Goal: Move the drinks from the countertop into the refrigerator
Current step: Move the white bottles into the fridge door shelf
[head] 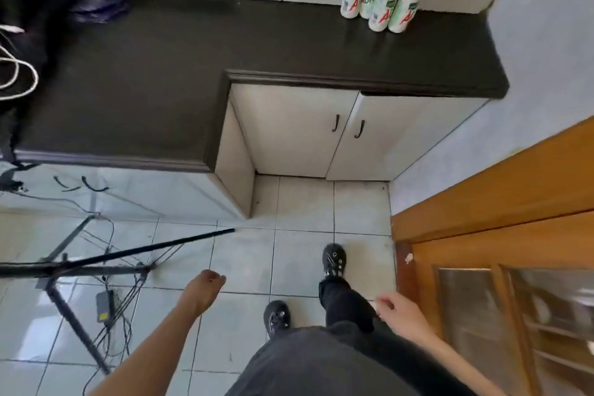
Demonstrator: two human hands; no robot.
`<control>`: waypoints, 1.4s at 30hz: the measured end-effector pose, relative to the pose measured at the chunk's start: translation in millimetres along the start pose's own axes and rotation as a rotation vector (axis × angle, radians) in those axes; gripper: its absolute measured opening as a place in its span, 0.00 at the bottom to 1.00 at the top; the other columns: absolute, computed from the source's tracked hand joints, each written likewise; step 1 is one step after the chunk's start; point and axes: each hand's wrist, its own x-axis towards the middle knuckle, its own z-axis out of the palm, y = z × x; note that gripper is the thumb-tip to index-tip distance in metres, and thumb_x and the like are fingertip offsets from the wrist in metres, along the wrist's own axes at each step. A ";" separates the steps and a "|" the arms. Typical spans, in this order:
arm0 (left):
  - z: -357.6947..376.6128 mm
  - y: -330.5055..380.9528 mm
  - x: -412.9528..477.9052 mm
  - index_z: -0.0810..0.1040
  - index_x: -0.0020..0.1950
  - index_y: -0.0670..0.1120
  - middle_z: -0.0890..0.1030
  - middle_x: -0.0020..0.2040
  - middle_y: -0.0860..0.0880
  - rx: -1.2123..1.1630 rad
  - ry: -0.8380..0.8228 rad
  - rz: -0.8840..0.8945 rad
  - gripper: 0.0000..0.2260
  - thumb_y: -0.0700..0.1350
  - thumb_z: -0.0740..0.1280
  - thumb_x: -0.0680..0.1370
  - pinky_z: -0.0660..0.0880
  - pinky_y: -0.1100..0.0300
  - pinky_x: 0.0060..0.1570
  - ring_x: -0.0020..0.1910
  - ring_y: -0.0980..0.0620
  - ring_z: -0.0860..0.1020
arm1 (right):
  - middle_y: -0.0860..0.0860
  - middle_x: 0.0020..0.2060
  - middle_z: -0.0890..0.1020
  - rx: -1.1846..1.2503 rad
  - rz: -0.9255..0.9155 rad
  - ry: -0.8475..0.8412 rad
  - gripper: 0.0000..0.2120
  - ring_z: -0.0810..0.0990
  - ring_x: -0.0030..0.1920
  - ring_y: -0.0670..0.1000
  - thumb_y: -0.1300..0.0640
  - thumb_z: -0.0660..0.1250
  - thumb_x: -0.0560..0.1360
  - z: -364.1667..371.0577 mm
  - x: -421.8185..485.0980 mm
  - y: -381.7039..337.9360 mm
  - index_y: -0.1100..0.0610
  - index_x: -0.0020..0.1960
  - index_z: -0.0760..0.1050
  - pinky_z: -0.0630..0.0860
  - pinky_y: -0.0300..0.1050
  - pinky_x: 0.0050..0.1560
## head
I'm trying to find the person's left hand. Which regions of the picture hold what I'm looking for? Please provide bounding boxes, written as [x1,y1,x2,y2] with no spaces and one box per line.
[178,269,227,320]

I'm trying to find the person's right hand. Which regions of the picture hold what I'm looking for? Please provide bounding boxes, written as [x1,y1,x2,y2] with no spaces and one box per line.
[374,291,439,345]

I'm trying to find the person's right forearm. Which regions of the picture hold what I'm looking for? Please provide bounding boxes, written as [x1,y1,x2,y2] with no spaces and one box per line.
[417,333,507,396]

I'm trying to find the person's left forearm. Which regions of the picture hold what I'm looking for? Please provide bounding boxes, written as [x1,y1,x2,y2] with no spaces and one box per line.
[90,303,205,396]

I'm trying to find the person's black trousers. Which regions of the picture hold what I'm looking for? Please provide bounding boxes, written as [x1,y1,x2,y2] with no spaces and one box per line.
[317,277,377,334]

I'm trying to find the person's black left shoe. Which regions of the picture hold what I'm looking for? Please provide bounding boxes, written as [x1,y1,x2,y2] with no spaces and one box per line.
[263,300,292,338]

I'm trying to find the person's black shoe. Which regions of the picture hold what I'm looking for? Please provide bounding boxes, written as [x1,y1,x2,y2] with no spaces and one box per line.
[263,300,292,338]
[321,243,348,280]

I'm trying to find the person's black right shoe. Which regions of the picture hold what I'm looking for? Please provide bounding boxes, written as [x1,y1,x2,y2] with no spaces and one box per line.
[321,243,348,280]

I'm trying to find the black tripod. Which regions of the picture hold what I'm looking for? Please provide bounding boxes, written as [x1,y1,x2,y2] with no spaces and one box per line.
[0,214,236,376]

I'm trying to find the white corner base cabinet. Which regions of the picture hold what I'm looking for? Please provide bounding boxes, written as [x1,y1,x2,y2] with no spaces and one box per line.
[0,101,256,220]

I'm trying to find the purple plastic bag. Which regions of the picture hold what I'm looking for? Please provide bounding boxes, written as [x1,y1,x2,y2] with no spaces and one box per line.
[72,0,131,23]

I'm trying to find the black bag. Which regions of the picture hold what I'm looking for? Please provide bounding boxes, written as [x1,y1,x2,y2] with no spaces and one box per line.
[0,0,89,165]

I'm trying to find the thin black cable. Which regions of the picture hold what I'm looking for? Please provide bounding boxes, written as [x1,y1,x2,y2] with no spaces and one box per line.
[83,219,186,392]

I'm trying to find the white looped cord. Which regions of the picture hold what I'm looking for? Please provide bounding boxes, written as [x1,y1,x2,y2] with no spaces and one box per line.
[0,24,39,102]

